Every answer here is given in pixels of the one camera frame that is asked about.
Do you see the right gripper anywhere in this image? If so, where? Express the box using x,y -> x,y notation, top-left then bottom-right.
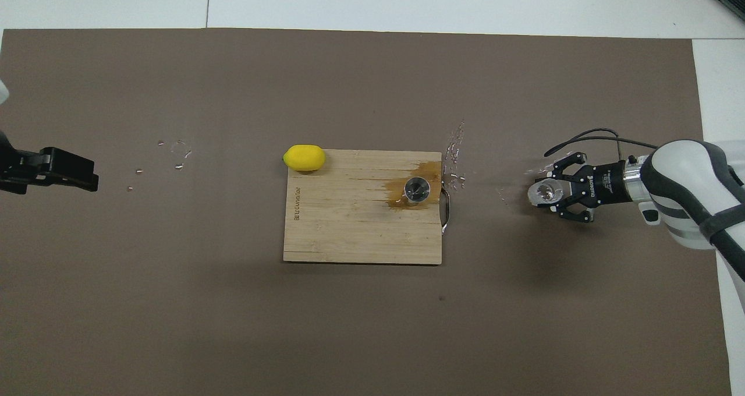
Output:
535,151 -> 629,223

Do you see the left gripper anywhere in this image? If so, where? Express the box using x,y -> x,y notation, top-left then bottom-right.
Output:
0,129 -> 29,196

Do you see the clear glass cup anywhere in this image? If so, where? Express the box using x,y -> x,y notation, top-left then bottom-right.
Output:
527,178 -> 564,208

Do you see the small metal cup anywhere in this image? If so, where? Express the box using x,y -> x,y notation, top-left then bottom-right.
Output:
403,176 -> 432,206

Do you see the wooden cutting board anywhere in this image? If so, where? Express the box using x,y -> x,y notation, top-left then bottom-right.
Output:
283,149 -> 452,266

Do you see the yellow lemon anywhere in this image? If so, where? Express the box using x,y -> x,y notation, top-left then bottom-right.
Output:
283,144 -> 327,172

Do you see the black cable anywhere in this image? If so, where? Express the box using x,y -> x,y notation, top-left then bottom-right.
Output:
544,128 -> 659,167

